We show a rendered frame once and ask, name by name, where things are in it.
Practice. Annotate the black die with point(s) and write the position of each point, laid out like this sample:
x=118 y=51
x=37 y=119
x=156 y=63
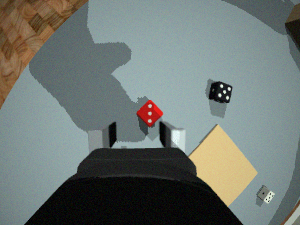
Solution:
x=220 y=92

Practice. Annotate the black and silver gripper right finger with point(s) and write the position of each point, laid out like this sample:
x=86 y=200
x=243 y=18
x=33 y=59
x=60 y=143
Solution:
x=171 y=136

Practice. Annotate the red die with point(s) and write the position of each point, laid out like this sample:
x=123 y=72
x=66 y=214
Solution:
x=149 y=113

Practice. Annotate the tan flat mat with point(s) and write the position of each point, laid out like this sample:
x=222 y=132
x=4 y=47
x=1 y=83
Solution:
x=222 y=165

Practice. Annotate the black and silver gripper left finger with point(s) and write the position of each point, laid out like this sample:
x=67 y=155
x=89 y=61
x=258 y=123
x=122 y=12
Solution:
x=103 y=137

